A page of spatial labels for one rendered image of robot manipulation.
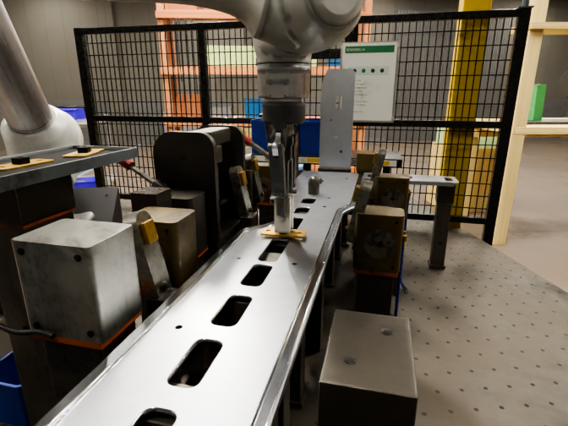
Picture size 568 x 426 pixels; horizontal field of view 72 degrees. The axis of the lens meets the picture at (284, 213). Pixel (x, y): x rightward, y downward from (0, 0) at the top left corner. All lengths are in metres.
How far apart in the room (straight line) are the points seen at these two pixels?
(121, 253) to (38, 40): 11.19
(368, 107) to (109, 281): 1.38
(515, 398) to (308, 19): 0.78
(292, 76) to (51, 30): 10.95
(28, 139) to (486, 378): 1.17
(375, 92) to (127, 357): 1.44
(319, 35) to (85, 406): 0.44
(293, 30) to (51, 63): 11.07
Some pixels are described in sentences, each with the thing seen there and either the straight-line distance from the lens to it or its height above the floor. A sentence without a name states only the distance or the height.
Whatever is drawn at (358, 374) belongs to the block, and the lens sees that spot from 0.37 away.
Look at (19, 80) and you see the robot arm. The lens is 1.05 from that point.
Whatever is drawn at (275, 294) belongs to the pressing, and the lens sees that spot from 0.54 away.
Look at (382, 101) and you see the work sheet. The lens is 1.69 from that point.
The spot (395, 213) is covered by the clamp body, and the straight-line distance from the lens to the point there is 0.76.
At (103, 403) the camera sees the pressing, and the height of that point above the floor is 1.00.
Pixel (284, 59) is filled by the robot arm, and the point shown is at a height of 1.31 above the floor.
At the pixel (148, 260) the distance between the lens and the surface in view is 0.56.
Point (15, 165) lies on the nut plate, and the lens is 0.68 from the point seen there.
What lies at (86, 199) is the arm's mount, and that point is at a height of 0.95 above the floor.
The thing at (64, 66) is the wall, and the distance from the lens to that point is 11.38.
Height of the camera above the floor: 1.26
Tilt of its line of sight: 17 degrees down
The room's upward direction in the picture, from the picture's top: straight up
